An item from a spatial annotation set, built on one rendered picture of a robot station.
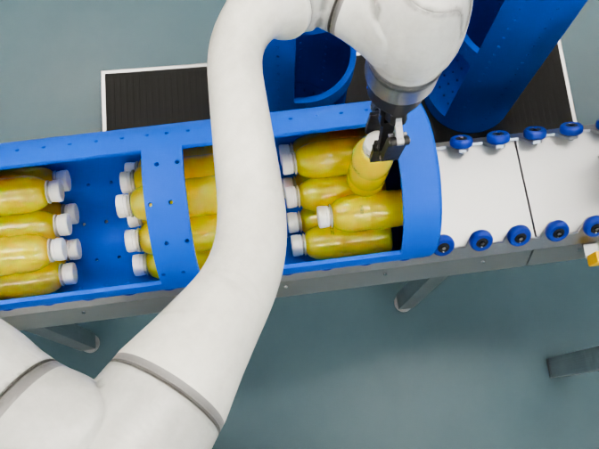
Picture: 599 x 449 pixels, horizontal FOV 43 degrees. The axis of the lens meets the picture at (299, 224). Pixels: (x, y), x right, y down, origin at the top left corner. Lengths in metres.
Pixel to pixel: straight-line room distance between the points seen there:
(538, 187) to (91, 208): 0.88
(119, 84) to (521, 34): 1.26
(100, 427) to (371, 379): 1.88
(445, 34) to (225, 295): 0.35
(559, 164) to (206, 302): 1.13
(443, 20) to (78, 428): 0.49
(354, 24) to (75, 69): 2.00
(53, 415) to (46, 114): 2.19
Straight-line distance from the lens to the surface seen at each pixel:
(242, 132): 0.68
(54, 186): 1.37
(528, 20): 1.85
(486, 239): 1.48
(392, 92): 0.89
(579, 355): 2.25
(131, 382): 0.56
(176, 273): 1.25
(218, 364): 0.57
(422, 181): 1.22
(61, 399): 0.55
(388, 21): 0.77
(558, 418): 2.50
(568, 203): 1.60
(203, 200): 1.26
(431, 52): 0.79
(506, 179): 1.58
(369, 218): 1.30
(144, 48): 2.72
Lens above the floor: 2.36
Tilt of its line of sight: 75 degrees down
